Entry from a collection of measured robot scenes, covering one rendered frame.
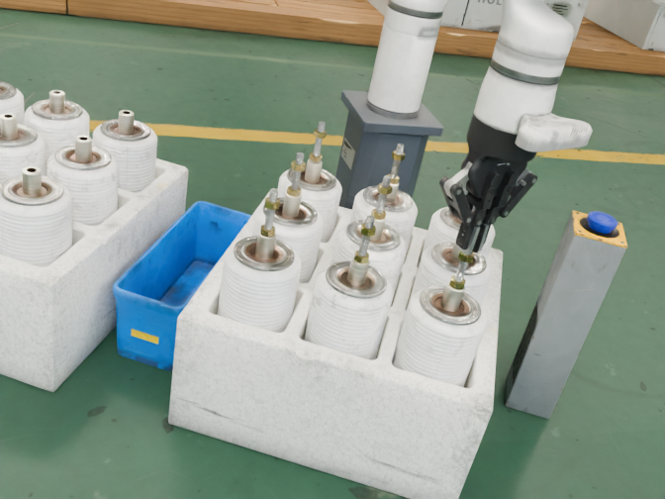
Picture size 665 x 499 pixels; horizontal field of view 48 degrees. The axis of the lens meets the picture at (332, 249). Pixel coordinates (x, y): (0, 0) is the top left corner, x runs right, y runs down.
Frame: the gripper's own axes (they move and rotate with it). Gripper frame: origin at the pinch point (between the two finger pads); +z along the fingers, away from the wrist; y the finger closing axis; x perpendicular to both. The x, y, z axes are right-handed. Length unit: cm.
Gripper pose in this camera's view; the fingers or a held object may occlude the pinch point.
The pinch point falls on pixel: (472, 236)
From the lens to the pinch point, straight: 86.1
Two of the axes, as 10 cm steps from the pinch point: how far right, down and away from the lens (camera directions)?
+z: -1.7, 8.4, 5.2
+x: 5.2, 5.2, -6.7
